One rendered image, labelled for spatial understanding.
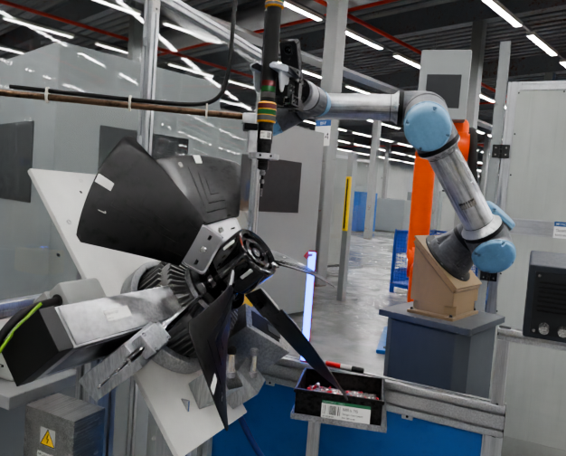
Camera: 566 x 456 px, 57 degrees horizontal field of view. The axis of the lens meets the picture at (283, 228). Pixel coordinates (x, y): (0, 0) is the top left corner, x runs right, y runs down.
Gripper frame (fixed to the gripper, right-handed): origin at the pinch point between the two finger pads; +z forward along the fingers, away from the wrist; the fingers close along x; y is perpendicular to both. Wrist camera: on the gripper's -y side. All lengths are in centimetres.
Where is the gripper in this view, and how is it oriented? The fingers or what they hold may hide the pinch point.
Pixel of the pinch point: (263, 63)
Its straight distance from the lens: 120.7
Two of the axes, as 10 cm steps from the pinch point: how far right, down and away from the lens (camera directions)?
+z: -4.3, 0.2, -9.0
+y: -0.8, 10.0, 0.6
